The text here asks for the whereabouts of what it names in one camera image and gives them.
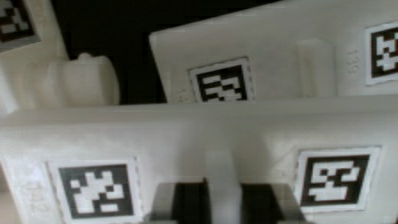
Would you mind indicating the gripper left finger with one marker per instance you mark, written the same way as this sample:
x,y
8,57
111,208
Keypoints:
x,y
182,203

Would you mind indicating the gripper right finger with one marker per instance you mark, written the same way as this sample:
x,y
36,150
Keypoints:
x,y
269,205

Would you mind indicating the white cabinet door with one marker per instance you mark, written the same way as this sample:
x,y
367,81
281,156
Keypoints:
x,y
86,158
304,48

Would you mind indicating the white cabinet body box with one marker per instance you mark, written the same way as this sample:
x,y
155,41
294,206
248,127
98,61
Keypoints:
x,y
47,81

